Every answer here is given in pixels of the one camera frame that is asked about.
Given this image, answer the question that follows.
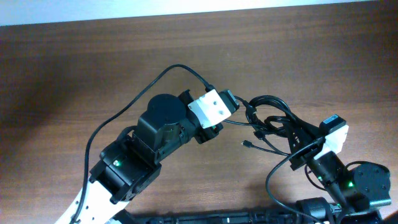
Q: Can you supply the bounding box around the black usb cable long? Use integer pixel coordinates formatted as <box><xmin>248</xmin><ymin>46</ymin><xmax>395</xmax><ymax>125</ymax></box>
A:
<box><xmin>223</xmin><ymin>95</ymin><xmax>315</xmax><ymax>138</ymax></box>

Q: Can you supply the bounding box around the black usb cable short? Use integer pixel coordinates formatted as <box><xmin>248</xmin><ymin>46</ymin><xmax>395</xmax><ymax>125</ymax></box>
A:
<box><xmin>241</xmin><ymin>124</ymin><xmax>290</xmax><ymax>156</ymax></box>

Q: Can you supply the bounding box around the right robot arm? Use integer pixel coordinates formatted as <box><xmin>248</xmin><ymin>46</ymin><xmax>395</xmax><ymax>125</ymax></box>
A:
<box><xmin>283</xmin><ymin>115</ymin><xmax>392</xmax><ymax>223</ymax></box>

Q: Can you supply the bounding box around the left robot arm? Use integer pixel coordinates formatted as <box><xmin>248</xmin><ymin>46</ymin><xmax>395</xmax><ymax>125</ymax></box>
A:
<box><xmin>57</xmin><ymin>90</ymin><xmax>239</xmax><ymax>224</ymax></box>

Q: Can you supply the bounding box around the right camera black cable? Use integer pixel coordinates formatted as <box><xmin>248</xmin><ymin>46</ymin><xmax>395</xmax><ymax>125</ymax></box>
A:
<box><xmin>265</xmin><ymin>138</ymin><xmax>326</xmax><ymax>224</ymax></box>

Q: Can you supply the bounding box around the camera black cable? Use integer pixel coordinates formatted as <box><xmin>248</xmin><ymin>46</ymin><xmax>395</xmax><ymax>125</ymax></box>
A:
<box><xmin>70</xmin><ymin>63</ymin><xmax>216</xmax><ymax>224</ymax></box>
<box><xmin>265</xmin><ymin>138</ymin><xmax>326</xmax><ymax>224</ymax></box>

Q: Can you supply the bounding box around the left camera black cable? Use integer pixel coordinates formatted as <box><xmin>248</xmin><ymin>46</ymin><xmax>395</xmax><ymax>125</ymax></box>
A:
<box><xmin>70</xmin><ymin>63</ymin><xmax>216</xmax><ymax>224</ymax></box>

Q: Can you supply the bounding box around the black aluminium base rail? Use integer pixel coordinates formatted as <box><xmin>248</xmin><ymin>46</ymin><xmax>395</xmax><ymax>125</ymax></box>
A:
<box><xmin>118</xmin><ymin>205</ymin><xmax>383</xmax><ymax>224</ymax></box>

